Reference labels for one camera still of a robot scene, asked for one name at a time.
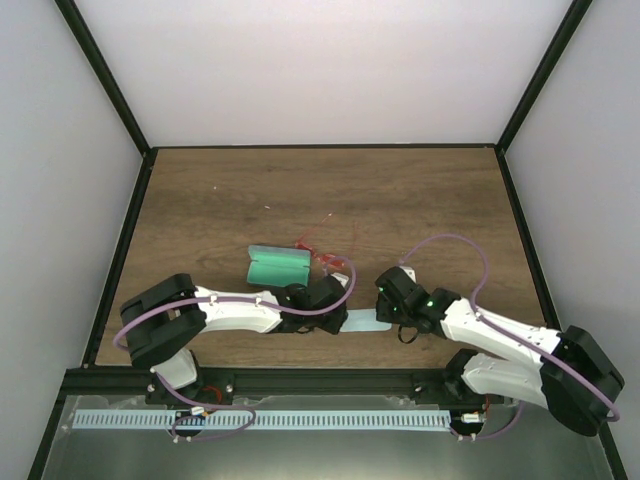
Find red transparent sunglasses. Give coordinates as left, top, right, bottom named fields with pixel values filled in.
left=293, top=212, right=360, bottom=266

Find light blue cleaning cloth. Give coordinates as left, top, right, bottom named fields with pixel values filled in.
left=339, top=309, right=392, bottom=333

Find teal glasses case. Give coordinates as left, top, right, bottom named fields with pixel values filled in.
left=247, top=245, right=311, bottom=287

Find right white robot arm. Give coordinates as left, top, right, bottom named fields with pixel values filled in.
left=375, top=266, right=624, bottom=437

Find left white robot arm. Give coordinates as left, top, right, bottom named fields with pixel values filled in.
left=113, top=273, right=355, bottom=404

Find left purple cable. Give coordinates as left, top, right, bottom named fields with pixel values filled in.
left=113, top=255, right=357, bottom=406

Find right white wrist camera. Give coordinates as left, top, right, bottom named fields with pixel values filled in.
left=401, top=266, right=416, bottom=282

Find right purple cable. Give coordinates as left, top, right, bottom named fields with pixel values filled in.
left=398, top=234, right=621, bottom=441

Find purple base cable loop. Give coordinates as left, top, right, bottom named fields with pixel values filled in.
left=169, top=402, right=259, bottom=444

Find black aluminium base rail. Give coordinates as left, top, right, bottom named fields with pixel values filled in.
left=61, top=367, right=502, bottom=406

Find black enclosure frame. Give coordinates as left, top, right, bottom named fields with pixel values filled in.
left=27, top=0, right=626, bottom=480

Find light blue slotted cable duct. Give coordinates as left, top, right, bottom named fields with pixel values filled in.
left=72, top=409, right=451, bottom=432

